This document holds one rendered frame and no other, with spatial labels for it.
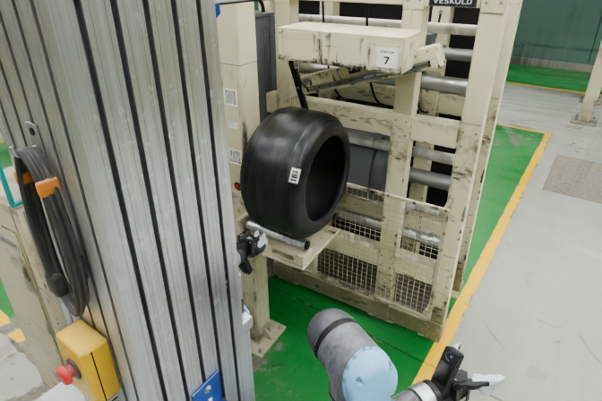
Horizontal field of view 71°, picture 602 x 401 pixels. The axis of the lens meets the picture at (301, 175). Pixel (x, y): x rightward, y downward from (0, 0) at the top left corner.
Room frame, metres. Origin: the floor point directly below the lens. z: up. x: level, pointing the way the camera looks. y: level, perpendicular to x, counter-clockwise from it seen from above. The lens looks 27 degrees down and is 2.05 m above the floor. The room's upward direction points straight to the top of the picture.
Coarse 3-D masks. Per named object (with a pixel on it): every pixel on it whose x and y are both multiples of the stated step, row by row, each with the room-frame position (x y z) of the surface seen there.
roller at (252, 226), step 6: (246, 222) 1.75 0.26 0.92; (252, 222) 1.74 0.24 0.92; (246, 228) 1.73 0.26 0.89; (252, 228) 1.71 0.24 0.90; (258, 228) 1.70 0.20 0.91; (264, 228) 1.69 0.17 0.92; (270, 234) 1.66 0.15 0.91; (276, 234) 1.65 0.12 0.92; (282, 234) 1.64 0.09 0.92; (282, 240) 1.62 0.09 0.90; (288, 240) 1.61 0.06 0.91; (294, 240) 1.60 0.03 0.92; (300, 240) 1.59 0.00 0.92; (306, 240) 1.59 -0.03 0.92; (300, 246) 1.57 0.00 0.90; (306, 246) 1.57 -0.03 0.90
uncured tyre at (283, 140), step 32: (256, 128) 1.73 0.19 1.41; (288, 128) 1.64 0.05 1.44; (320, 128) 1.66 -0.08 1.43; (256, 160) 1.58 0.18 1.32; (288, 160) 1.52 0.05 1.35; (320, 160) 2.01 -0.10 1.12; (256, 192) 1.53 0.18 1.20; (288, 192) 1.47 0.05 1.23; (320, 192) 1.92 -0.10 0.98; (288, 224) 1.49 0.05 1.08; (320, 224) 1.63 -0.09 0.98
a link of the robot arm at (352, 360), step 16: (352, 320) 0.68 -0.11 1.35; (320, 336) 0.65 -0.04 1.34; (336, 336) 0.64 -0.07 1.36; (352, 336) 0.63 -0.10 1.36; (368, 336) 0.65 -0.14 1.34; (320, 352) 0.63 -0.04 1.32; (336, 352) 0.60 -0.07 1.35; (352, 352) 0.59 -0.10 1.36; (368, 352) 0.59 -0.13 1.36; (384, 352) 0.61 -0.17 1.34; (336, 368) 0.58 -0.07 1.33; (352, 368) 0.56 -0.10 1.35; (368, 368) 0.56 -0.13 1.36; (384, 368) 0.56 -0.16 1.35; (336, 384) 0.57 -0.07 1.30; (352, 384) 0.54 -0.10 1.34; (368, 384) 0.54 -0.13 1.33; (384, 384) 0.56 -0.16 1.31; (336, 400) 0.57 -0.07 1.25; (352, 400) 0.53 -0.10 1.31; (368, 400) 0.54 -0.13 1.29; (384, 400) 0.55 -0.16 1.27
